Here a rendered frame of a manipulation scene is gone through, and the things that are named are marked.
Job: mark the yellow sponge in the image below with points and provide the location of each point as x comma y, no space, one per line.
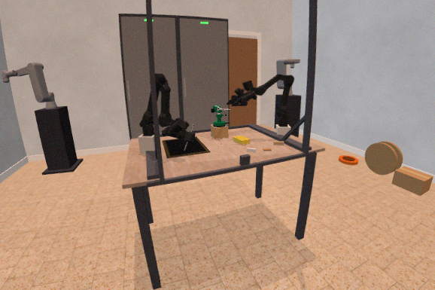
241,140

